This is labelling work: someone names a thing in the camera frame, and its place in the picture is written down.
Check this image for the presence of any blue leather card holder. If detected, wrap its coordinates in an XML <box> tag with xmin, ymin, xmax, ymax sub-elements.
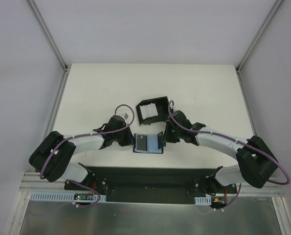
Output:
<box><xmin>133</xmin><ymin>132</ymin><xmax>166</xmax><ymax>154</ymax></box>

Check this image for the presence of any black card tray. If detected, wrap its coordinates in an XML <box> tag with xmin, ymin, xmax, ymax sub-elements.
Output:
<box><xmin>135</xmin><ymin>96</ymin><xmax>169</xmax><ymax>125</ymax></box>

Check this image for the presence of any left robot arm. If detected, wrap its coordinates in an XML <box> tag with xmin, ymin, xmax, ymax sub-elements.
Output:
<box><xmin>28</xmin><ymin>115</ymin><xmax>135</xmax><ymax>190</ymax></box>

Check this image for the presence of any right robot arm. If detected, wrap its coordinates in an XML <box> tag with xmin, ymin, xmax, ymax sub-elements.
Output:
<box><xmin>164</xmin><ymin>110</ymin><xmax>277</xmax><ymax>195</ymax></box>

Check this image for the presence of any white card stack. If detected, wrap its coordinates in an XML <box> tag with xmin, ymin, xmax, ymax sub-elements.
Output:
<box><xmin>140</xmin><ymin>103</ymin><xmax>158</xmax><ymax>119</ymax></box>

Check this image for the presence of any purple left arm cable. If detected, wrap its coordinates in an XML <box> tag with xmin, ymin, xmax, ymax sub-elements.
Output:
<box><xmin>29</xmin><ymin>104</ymin><xmax>136</xmax><ymax>217</ymax></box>

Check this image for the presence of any right white cable duct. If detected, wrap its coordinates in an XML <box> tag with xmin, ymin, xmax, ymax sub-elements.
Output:
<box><xmin>194</xmin><ymin>196</ymin><xmax>212</xmax><ymax>206</ymax></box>

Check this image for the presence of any white cable duct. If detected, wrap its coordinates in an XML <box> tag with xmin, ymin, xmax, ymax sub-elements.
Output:
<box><xmin>194</xmin><ymin>196</ymin><xmax>212</xmax><ymax>206</ymax></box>
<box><xmin>30</xmin><ymin>192</ymin><xmax>106</xmax><ymax>203</ymax></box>

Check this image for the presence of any left white cable duct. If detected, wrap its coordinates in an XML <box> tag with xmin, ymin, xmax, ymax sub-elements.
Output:
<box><xmin>30</xmin><ymin>192</ymin><xmax>106</xmax><ymax>203</ymax></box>

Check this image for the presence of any aluminium front rail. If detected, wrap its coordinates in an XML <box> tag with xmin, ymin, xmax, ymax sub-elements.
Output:
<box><xmin>19</xmin><ymin>171</ymin><xmax>285</xmax><ymax>196</ymax></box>

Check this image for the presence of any left aluminium frame post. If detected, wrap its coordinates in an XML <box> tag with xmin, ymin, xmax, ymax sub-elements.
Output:
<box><xmin>25</xmin><ymin>0</ymin><xmax>68</xmax><ymax>71</ymax></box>

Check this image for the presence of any aluminium frame post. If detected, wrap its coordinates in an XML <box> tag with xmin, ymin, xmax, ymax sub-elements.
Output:
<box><xmin>236</xmin><ymin>0</ymin><xmax>285</xmax><ymax>74</ymax></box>
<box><xmin>25</xmin><ymin>0</ymin><xmax>68</xmax><ymax>71</ymax></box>

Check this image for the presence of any right aluminium frame post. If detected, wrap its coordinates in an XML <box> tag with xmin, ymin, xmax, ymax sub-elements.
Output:
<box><xmin>236</xmin><ymin>0</ymin><xmax>285</xmax><ymax>74</ymax></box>

